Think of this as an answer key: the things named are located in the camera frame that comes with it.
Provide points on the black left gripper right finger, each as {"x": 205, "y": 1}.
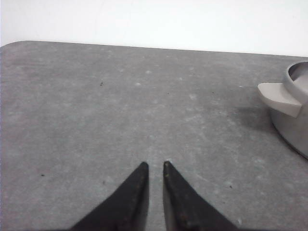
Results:
{"x": 185, "y": 209}

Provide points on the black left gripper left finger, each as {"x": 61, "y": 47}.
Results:
{"x": 125, "y": 209}

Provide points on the stainless steel steamer pot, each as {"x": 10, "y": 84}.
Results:
{"x": 288, "y": 103}

